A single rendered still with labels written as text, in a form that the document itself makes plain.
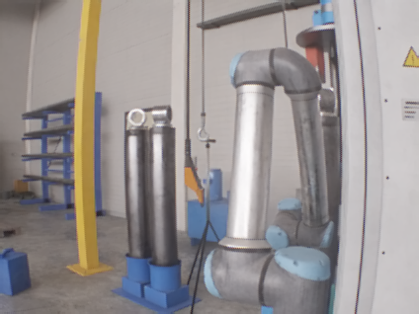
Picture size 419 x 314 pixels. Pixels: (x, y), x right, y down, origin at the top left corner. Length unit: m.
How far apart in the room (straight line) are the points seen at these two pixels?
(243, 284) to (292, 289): 0.13
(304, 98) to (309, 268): 0.47
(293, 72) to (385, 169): 0.39
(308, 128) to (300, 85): 0.13
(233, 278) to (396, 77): 0.64
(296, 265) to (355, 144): 0.32
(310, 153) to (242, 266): 0.39
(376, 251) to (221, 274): 0.42
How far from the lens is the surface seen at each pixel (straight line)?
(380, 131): 0.78
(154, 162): 2.82
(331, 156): 2.09
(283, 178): 4.94
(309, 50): 2.69
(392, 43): 0.84
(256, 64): 1.04
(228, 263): 0.97
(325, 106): 2.14
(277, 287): 0.92
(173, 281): 2.97
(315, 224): 1.18
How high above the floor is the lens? 1.24
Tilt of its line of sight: 1 degrees down
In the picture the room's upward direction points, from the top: straight up
